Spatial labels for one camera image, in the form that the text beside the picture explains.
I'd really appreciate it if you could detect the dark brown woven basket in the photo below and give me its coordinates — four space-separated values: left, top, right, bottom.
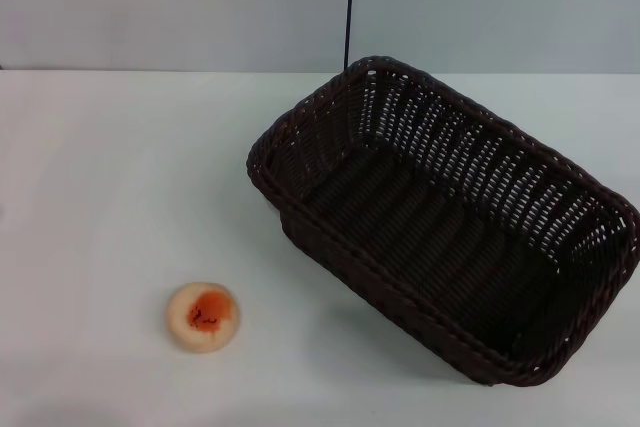
245 56 640 389

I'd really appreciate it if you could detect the round bun with orange centre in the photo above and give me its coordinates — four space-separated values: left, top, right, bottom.
166 281 243 355

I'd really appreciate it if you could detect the thin black vertical strip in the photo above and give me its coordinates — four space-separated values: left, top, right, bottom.
341 0 358 71

